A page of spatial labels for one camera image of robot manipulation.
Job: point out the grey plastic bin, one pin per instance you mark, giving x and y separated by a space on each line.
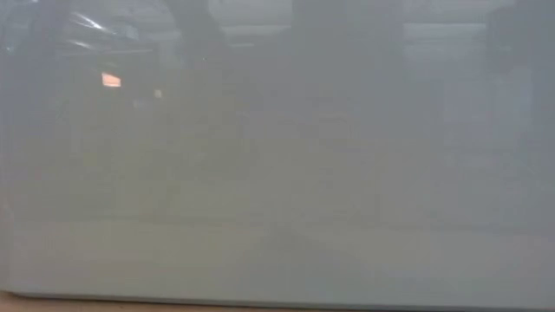
277 173

